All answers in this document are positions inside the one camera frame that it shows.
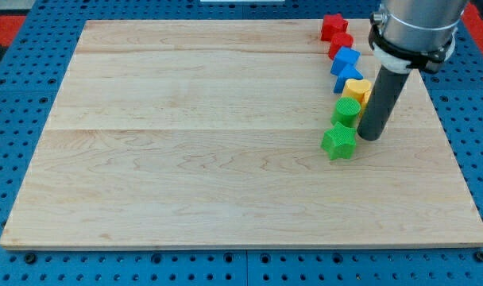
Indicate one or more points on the black and white rod clamp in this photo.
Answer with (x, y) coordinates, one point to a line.
(401, 61)

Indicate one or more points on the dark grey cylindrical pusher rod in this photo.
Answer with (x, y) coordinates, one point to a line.
(384, 95)

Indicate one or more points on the green star block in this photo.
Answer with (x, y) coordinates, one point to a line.
(339, 141)

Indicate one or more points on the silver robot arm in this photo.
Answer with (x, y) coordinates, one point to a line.
(406, 35)

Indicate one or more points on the red star block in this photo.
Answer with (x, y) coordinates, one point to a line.
(332, 24)

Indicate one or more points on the yellow block behind rod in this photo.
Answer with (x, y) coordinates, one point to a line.
(364, 102)

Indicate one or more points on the yellow heart block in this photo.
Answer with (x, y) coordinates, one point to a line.
(356, 89)

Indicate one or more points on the blue triangle block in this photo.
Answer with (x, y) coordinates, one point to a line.
(343, 74)

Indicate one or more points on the green cylinder block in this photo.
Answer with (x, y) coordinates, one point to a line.
(346, 110)

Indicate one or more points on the blue cube block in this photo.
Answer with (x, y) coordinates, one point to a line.
(344, 56)

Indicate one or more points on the red cylinder block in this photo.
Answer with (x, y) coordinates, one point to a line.
(338, 41)

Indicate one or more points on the light wooden board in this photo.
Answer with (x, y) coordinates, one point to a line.
(206, 135)

